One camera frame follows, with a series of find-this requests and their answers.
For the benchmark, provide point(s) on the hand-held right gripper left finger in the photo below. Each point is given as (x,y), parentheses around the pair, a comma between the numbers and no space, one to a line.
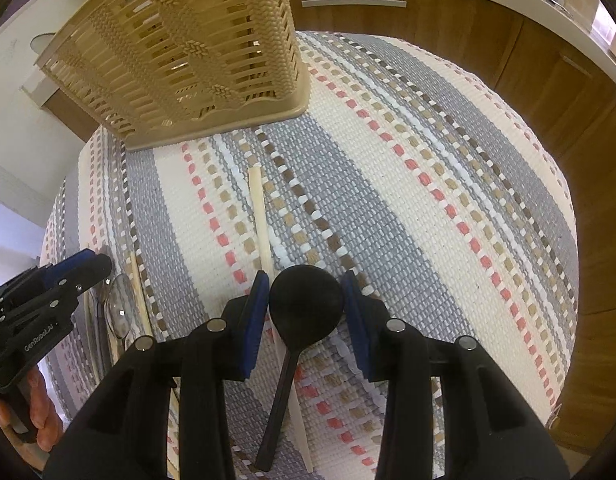
(254,320)

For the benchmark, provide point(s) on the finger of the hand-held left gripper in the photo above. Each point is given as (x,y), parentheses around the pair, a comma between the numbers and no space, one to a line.
(70,264)
(90,275)

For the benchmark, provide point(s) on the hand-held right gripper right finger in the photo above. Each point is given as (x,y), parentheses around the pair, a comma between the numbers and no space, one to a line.
(355,320)

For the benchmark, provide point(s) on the clear plastic spoon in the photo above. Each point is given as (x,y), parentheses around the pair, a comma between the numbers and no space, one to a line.
(120,305)

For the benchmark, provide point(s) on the black plastic spoon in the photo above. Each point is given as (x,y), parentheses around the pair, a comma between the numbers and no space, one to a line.
(305,305)

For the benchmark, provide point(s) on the beige plastic utensil basket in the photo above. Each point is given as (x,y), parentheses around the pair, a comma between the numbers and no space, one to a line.
(188,50)

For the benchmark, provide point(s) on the person's left hand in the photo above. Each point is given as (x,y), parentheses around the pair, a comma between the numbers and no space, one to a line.
(44,410)

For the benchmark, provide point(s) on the striped woven mat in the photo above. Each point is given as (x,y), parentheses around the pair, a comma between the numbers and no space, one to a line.
(412,210)

